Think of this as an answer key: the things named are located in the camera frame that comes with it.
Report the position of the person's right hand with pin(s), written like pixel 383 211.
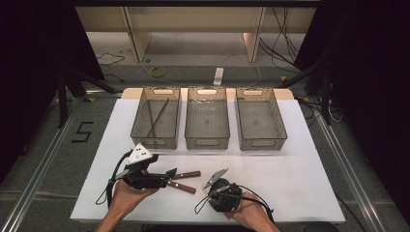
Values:
pixel 251 209

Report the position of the yellow tape roll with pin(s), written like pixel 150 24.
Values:
pixel 152 71

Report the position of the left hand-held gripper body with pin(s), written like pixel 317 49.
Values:
pixel 148 180

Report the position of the white power strip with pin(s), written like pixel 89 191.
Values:
pixel 218 76

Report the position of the black metal stand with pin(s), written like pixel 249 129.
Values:
pixel 326 103
pixel 62 103

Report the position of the person's left hand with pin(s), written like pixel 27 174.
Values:
pixel 124 196

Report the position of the aluminium floor rail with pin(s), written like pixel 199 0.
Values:
pixel 351 174
pixel 42 167

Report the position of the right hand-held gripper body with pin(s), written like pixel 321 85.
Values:
pixel 225 196

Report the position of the cream wooden furniture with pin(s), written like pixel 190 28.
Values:
pixel 193 19

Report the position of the black curtain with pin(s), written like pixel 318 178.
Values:
pixel 29 64
pixel 370 80

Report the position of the white table mat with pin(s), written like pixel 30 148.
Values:
pixel 290 187

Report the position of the transparent grey plastic bin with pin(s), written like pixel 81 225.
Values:
pixel 207 122
pixel 259 124
pixel 170 129

